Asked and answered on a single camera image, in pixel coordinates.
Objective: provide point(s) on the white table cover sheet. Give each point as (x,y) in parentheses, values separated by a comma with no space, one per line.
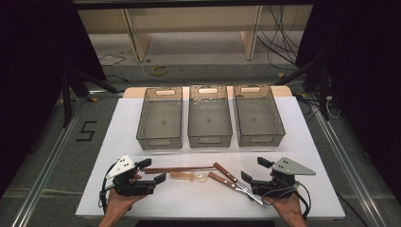
(201,198)

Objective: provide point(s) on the light wooden shelf unit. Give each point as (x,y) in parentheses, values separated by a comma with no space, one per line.
(189,19)

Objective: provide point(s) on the black curtain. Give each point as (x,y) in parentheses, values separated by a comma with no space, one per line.
(369,78)
(31,78)

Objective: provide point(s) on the person's right hand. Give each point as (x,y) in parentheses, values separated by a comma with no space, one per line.
(288,206)

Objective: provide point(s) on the grey translucent plastic bin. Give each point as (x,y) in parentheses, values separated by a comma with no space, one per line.
(258,118)
(209,119)
(160,121)

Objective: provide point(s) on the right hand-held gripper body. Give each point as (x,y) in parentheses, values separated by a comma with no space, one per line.
(277,187)

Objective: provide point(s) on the person's left hand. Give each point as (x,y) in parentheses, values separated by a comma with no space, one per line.
(119,203)

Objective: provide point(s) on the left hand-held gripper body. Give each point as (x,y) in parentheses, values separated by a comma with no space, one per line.
(132,186)

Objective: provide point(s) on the yellow tape roll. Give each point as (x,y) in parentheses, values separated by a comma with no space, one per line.
(154,71)

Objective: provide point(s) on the black metal tripod stand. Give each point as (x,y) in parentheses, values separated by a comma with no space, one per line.
(66,101)

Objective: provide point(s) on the aluminium floor rail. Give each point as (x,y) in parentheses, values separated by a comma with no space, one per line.
(47,167)
(350,164)

